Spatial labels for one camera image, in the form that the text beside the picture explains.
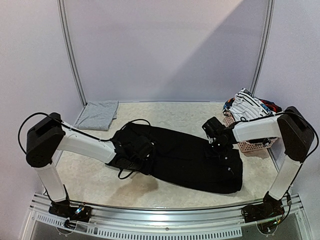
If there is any black shirt with buttons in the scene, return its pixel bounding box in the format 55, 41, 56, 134
112, 122, 243, 194

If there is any grey tank top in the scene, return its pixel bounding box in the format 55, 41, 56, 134
75, 100, 119, 131

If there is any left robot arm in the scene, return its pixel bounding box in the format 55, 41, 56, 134
25, 112, 155, 217

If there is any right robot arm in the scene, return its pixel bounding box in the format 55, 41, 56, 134
202, 106, 320, 218

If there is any pink perforated laundry basket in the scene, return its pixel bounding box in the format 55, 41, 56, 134
224, 114, 278, 153

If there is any white striped garment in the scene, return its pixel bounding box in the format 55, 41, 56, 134
229, 88, 273, 122

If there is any colourful patterned garment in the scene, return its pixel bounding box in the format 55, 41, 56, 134
222, 97, 282, 113

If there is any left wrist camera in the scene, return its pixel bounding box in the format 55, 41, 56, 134
131, 136, 155, 160

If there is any aluminium front rail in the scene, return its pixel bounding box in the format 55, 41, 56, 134
22, 193, 313, 240

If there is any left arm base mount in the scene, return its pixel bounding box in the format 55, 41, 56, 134
48, 200, 93, 223

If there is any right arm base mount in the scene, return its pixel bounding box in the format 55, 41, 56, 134
241, 201, 291, 226

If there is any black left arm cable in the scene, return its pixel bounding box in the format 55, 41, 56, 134
17, 112, 153, 180

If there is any right aluminium corner post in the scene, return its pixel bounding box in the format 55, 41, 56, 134
249, 0, 275, 94

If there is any aluminium corner post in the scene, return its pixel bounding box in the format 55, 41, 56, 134
57, 0, 87, 107
249, 0, 275, 94

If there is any left aluminium corner post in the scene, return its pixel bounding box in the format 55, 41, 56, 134
57, 0, 87, 107

